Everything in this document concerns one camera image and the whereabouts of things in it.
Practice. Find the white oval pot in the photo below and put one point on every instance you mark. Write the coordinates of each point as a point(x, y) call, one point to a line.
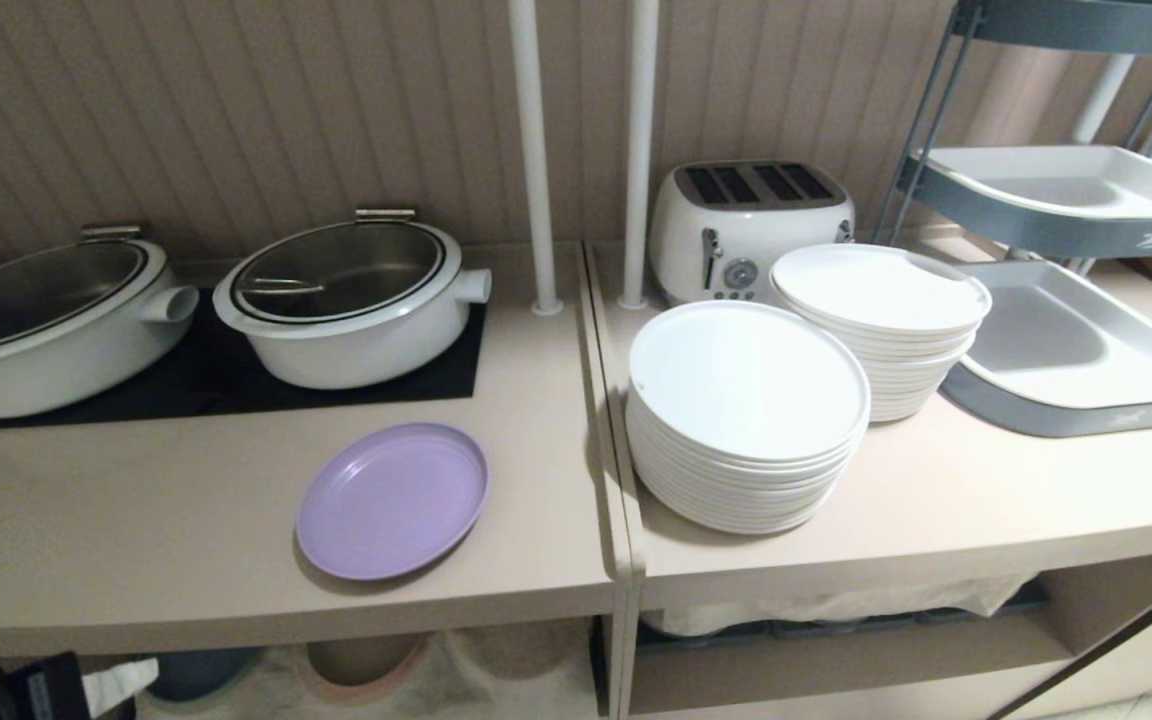
point(356, 345)
point(46, 360)

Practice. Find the white toaster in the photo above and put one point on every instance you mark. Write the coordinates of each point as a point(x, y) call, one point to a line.
point(736, 235)

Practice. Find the stack of white plates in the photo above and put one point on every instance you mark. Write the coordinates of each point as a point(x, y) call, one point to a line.
point(746, 420)
point(886, 320)

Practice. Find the black cooktop mat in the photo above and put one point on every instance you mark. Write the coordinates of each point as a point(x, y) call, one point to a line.
point(206, 375)

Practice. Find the pink bowl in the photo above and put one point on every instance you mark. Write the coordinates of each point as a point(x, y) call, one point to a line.
point(361, 662)

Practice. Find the black device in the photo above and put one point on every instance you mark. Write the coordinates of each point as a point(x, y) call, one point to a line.
point(6, 690)

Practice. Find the purple plastic plate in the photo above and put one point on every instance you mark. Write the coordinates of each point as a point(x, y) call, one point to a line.
point(391, 502)

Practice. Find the beige bowl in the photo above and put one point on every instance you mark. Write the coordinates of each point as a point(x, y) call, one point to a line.
point(516, 650)

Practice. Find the grey bowl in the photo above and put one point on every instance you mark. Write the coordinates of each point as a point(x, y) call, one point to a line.
point(201, 672)

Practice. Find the grey tiered rack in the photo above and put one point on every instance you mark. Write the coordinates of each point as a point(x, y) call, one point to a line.
point(1066, 290)

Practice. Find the glass pot lid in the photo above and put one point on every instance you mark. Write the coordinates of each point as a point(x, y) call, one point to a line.
point(31, 290)
point(341, 268)

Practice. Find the white plastic bag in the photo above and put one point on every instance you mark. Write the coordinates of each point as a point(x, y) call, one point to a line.
point(836, 603)

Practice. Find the white pole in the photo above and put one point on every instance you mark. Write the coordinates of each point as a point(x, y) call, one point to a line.
point(639, 150)
point(534, 150)

